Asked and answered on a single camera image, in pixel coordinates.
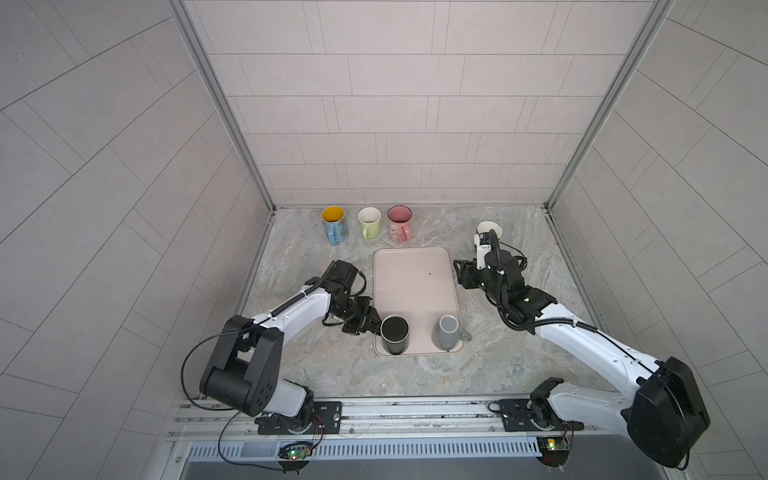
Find black mug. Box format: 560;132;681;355
380;315;410;355

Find dark green mug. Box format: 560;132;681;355
476;220;503;238

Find pink mug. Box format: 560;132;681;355
387;205;413;243

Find light green mug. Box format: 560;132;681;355
358;207;382;240

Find blue butterfly mug yellow inside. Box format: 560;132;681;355
321;206;348;246

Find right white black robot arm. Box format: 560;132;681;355
453;249;711;470

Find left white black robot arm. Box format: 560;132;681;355
199;260;382;433

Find grey mug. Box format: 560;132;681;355
432;314;473;352

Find beige rectangular tray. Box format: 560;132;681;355
373;247;466;357

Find left controller circuit board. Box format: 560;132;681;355
277;441;313;474

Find controller circuit board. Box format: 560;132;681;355
277;441;313;474
536;437;571;468

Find right controller circuit board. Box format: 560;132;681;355
536;437;571;468

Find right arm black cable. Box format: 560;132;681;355
487;229;692;472

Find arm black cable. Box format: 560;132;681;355
487;229;692;472
179;259;368;473

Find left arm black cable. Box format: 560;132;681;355
179;259;368;473

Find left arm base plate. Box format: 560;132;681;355
254;398;342;435

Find aluminium mounting rail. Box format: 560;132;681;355
161;392;673;445

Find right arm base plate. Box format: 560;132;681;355
488;398;584;432

